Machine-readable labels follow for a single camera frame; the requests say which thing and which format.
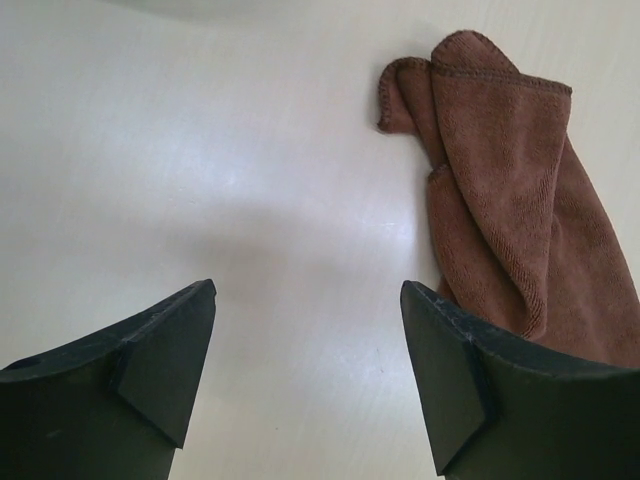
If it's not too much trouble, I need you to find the brown towel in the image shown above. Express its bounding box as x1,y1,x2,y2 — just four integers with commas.
378,30,639,368

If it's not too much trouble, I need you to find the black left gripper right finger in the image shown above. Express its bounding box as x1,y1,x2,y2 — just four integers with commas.
400,281,639,479

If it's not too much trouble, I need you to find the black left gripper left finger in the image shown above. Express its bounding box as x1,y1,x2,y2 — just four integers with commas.
1,279,216,479

